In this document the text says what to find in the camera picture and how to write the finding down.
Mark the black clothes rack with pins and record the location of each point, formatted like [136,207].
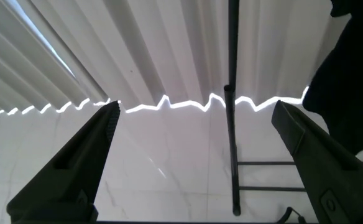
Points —
[232,46]

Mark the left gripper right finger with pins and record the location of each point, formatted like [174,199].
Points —
[330,174]

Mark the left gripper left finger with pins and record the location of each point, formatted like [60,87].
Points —
[76,174]

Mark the black garment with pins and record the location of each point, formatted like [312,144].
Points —
[349,93]

